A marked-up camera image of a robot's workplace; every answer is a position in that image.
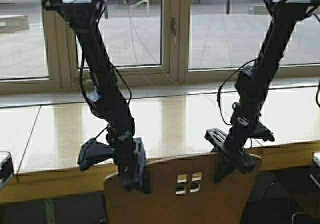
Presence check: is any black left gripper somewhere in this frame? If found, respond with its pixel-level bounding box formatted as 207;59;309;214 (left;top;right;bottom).
106;130;152;194

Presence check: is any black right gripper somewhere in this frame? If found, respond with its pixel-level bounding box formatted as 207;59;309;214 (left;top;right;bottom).
204;121;257;183

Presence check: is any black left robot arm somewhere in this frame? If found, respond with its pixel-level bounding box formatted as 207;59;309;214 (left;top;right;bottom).
41;0;151;194

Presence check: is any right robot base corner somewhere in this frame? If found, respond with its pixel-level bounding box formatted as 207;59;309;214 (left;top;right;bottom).
309;151;320;188

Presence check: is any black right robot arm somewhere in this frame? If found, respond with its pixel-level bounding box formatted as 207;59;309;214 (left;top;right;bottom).
204;0;320;183

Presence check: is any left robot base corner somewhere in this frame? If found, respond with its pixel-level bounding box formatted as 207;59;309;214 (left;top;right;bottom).
0;151;14;191

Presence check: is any long wooden window counter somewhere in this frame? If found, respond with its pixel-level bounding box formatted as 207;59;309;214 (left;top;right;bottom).
0;86;320;204

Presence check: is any black outdoor bollard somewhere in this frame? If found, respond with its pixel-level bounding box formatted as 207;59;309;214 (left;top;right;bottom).
226;0;231;15

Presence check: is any concrete outdoor bench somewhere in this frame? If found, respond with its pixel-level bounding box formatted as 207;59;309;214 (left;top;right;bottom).
0;15;29;34

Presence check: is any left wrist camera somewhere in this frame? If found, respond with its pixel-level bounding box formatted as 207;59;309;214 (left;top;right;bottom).
77;138;115;171

